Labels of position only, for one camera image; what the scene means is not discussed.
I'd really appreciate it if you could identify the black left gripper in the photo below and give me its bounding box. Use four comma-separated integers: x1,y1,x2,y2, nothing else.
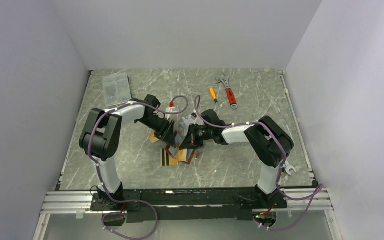
137,114,177,148

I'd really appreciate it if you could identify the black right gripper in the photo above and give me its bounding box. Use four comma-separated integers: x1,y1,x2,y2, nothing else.
179,124,214,151

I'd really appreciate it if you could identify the brown leather card holder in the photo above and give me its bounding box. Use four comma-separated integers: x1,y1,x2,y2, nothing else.
161,131,199,167

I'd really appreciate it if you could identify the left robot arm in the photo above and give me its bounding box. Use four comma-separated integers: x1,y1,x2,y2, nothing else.
79,94,177,210

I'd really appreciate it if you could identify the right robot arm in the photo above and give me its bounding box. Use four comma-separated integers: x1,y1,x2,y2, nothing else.
179,109,294,208

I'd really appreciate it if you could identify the gold card stack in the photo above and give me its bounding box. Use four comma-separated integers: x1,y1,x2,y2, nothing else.
148,130,178,167

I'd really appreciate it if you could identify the red adjustable wrench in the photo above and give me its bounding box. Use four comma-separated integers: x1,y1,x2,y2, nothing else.
215,74,238,110

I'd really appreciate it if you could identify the clear plastic parts box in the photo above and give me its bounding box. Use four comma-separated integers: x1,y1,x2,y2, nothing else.
102,72,133,108

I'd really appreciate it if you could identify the silver combination wrench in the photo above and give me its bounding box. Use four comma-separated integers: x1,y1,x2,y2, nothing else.
283,160,297,176

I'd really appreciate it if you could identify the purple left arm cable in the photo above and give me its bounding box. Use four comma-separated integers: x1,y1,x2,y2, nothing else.
87,95,190,240

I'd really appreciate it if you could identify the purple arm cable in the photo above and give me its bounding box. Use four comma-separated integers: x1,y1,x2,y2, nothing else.
87,95,190,240
193,95,325,232

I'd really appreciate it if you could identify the orange handle screwdriver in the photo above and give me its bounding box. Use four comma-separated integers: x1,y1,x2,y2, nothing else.
209,87,219,105

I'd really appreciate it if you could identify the black aluminium base frame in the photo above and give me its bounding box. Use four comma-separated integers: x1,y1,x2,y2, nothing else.
40,186,333,226

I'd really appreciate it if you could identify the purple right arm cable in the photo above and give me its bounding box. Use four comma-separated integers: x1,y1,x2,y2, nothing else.
193,95,325,232

